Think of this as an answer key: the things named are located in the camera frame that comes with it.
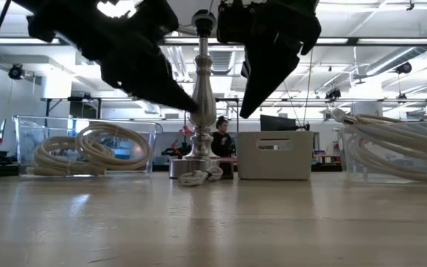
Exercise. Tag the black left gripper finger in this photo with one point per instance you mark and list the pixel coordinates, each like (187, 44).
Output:
(143, 74)

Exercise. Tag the chrome table lamp white shade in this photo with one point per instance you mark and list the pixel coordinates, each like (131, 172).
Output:
(203, 100)

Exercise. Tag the black desktop monitor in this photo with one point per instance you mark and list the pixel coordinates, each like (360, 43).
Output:
(277, 123)

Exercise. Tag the black ceiling spotlight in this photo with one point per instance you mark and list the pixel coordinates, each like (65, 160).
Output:
(404, 68)
(333, 93)
(15, 71)

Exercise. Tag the person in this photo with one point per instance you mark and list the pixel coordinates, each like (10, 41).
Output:
(221, 142)

